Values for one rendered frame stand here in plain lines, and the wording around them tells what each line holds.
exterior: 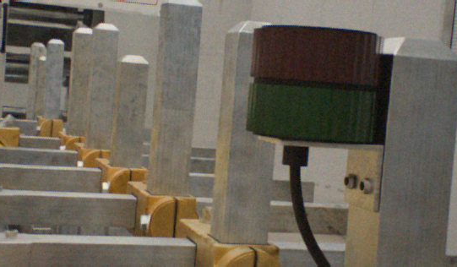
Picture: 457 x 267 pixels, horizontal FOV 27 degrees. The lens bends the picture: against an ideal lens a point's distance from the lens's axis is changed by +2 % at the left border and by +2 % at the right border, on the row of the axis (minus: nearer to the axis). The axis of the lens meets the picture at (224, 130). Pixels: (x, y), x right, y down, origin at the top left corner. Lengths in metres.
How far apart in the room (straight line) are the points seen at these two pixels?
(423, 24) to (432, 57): 5.76
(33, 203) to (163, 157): 0.14
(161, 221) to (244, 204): 0.23
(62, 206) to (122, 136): 0.23
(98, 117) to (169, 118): 0.50
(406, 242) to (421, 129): 0.05
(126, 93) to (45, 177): 0.15
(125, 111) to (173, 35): 0.26
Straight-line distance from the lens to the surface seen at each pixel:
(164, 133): 0.91
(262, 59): 0.42
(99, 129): 1.41
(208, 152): 1.75
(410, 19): 6.38
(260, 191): 0.68
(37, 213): 0.95
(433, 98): 0.44
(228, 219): 0.67
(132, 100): 1.16
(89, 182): 1.20
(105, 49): 1.40
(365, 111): 0.42
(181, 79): 0.91
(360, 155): 0.45
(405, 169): 0.44
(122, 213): 0.96
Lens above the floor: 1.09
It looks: 3 degrees down
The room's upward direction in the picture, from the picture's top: 5 degrees clockwise
